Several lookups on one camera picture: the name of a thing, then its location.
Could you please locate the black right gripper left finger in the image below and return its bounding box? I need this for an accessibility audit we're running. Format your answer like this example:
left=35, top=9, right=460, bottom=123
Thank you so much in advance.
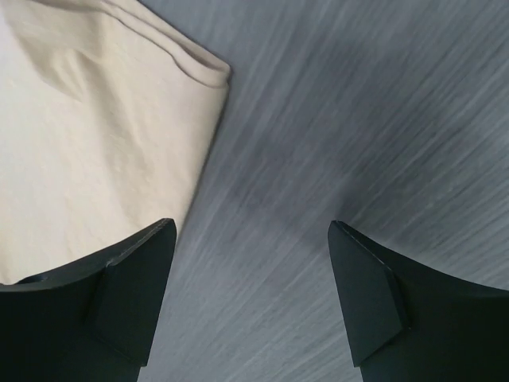
left=1, top=219, right=177, bottom=381

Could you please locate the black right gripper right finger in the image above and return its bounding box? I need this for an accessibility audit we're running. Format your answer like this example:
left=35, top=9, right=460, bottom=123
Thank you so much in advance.
left=328, top=221, right=508, bottom=381

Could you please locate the beige t shirt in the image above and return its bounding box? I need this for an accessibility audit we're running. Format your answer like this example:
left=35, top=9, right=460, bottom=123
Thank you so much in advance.
left=1, top=1, right=231, bottom=284

